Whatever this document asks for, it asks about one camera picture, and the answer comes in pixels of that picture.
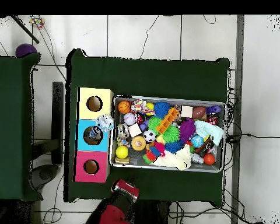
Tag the brown toy football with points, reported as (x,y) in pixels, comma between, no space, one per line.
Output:
(199,113)

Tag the purple spiky ball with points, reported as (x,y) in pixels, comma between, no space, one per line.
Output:
(187,129)

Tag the purple round object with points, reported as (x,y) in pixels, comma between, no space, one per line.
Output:
(25,50)

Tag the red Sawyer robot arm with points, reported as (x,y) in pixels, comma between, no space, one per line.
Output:
(113,214)

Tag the clear shallow mesh bin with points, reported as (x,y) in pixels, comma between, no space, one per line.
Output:
(168,98)

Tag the wooden box three holes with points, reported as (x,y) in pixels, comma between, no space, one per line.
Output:
(105,100)

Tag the dark green side table cloth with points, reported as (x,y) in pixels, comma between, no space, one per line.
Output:
(11,140)

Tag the small colourful item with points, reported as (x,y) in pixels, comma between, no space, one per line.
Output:
(37,21)

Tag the crushed clear plastic bottle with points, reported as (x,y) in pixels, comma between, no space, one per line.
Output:
(105,123)

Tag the orange toy brick round studs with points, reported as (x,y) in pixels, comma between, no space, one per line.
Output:
(167,120)

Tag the small orange basketball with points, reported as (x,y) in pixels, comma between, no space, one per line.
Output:
(124,107)

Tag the cream knitted cloth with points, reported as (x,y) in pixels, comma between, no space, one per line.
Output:
(175,159)

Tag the black stick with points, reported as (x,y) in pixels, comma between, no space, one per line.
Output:
(23,28)

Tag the light blue cloth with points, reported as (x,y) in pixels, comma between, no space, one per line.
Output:
(209,132)

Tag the yellow green ball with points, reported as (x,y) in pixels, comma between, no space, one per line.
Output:
(122,152)

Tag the black upright bar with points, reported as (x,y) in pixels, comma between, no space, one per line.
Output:
(58,121)

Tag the grey round base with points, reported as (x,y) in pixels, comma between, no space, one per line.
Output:
(45,173)

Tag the green spiky ball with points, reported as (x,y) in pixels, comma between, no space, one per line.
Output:
(171,134)

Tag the small black white soccer ball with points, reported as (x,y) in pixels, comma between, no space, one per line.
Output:
(149,136)

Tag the blue spiky ball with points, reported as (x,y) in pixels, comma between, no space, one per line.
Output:
(161,109)

